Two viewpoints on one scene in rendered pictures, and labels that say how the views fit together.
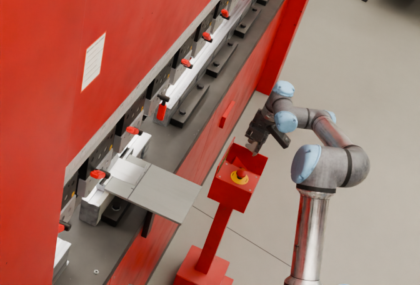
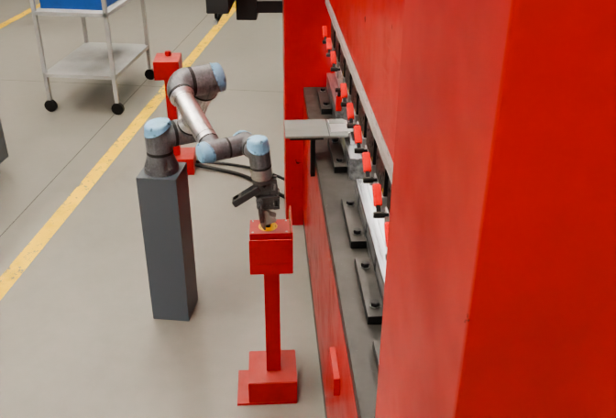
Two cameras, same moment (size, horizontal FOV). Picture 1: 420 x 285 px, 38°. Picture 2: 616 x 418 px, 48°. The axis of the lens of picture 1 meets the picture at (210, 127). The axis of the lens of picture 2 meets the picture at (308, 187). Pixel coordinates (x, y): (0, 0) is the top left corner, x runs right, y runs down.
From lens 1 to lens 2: 4.02 m
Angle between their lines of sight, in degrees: 112
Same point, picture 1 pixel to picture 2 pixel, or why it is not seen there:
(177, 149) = (330, 191)
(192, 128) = (333, 209)
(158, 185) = (313, 128)
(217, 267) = (258, 372)
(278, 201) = not seen: outside the picture
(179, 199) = (294, 126)
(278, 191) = not seen: outside the picture
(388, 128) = not seen: outside the picture
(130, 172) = (337, 127)
